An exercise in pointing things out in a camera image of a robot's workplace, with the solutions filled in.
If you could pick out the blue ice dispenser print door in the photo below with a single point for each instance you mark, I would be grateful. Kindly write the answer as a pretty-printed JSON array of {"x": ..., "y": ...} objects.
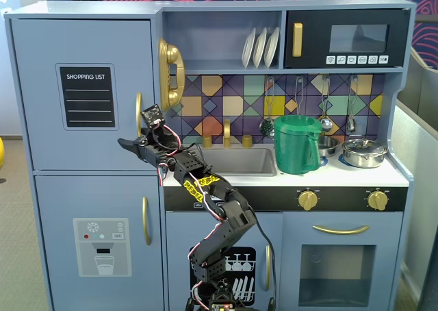
[{"x": 54, "y": 205}]

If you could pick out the green plastic pitcher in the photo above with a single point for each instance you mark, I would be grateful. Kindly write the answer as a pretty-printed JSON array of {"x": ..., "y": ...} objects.
[{"x": 294, "y": 146}]

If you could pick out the white toy plate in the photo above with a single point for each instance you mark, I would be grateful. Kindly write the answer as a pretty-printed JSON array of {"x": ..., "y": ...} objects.
[
  {"x": 272, "y": 47},
  {"x": 247, "y": 49},
  {"x": 259, "y": 49}
]

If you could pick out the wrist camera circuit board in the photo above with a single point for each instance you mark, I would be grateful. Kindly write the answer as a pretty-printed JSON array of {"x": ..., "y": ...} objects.
[{"x": 153, "y": 116}]

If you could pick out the blue shopping list cabinet door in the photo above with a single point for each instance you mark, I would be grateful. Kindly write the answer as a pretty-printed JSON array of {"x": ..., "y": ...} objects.
[{"x": 41, "y": 136}]

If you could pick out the gold faucet knob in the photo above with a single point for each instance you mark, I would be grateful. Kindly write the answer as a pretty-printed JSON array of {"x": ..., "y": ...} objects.
[
  {"x": 247, "y": 141},
  {"x": 207, "y": 142}
]

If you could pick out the steel pot with lid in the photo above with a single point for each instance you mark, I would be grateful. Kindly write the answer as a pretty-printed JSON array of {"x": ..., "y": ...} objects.
[{"x": 364, "y": 153}]

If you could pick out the gold toy faucet spout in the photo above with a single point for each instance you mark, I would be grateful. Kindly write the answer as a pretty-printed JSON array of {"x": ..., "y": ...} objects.
[{"x": 227, "y": 133}]

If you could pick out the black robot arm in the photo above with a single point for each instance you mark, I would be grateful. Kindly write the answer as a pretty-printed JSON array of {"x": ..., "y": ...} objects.
[{"x": 236, "y": 218}]

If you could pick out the blue oven door with window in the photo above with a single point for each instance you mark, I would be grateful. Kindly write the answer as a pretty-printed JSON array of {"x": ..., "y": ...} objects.
[{"x": 294, "y": 232}]

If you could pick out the gold toy telephone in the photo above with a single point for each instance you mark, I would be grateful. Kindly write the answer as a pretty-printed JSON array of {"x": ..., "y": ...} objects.
[{"x": 169, "y": 55}]

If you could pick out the black toy microwave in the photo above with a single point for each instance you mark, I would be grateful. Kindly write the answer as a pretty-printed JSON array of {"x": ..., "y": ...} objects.
[{"x": 315, "y": 33}]

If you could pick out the blue dishwasher print door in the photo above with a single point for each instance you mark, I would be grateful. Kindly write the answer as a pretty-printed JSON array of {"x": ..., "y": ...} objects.
[{"x": 267, "y": 229}]

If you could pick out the gold stove knob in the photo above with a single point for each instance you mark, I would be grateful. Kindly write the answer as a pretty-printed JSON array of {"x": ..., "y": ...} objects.
[
  {"x": 307, "y": 201},
  {"x": 377, "y": 200}
]

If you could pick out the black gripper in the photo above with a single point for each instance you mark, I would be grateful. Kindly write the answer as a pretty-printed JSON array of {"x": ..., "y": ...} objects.
[{"x": 139, "y": 146}]

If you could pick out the steel hanging whisk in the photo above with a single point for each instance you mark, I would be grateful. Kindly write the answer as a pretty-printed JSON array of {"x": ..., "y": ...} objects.
[{"x": 351, "y": 124}]

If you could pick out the grey desk partition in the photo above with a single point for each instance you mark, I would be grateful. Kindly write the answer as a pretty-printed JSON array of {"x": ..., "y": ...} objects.
[{"x": 421, "y": 153}]

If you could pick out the blue toy play kitchen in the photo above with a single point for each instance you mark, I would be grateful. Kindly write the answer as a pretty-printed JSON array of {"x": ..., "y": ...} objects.
[{"x": 219, "y": 33}]

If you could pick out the steel ladle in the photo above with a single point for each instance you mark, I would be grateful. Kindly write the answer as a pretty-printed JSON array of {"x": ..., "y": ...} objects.
[{"x": 325, "y": 124}]

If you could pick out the grey toy sink basin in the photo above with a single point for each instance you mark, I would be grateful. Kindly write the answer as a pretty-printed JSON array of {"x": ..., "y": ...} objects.
[{"x": 239, "y": 160}]

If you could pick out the yellow round object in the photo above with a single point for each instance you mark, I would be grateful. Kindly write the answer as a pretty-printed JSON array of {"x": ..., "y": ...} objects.
[{"x": 1, "y": 153}]

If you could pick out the steel slotted skimmer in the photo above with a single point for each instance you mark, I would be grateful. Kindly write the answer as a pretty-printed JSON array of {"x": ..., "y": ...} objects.
[{"x": 267, "y": 127}]

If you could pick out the small steel bowl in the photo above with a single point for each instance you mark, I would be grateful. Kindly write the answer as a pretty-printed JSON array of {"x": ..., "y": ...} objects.
[{"x": 328, "y": 146}]

